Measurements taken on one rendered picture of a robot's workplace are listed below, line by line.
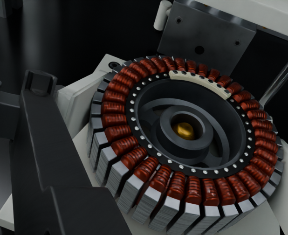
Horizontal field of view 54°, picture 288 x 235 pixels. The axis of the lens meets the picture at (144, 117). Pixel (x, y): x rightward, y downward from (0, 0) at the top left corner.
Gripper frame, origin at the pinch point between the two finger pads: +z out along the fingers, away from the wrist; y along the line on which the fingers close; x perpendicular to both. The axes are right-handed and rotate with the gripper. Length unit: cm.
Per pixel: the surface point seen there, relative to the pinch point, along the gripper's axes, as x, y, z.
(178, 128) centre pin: 0.3, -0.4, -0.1
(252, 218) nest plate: -3.2, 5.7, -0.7
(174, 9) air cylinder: 7.0, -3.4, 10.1
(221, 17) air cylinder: 7.8, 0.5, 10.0
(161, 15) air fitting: 6.3, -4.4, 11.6
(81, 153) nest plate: -3.2, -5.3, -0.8
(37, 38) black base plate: 0.7, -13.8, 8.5
